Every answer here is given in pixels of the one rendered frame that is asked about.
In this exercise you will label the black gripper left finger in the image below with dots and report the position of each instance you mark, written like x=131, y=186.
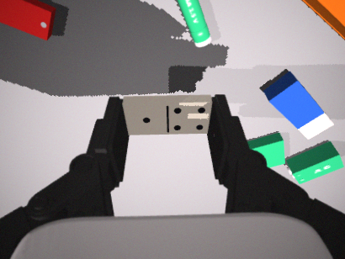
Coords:
x=86, y=187

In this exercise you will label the beige domino tile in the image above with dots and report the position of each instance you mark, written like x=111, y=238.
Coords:
x=167, y=115

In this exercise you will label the green aaa battery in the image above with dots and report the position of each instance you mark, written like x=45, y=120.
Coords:
x=194, y=18

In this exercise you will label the blue and white eraser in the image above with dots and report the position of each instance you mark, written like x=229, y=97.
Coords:
x=291, y=99

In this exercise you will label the green flat square block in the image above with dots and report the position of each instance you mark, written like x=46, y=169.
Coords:
x=272, y=147

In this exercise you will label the green nine-volt battery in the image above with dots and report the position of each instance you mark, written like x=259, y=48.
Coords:
x=314, y=163

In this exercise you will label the red usb stick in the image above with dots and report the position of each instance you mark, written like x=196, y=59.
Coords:
x=31, y=16

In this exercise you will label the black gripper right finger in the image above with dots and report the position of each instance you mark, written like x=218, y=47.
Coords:
x=257, y=185

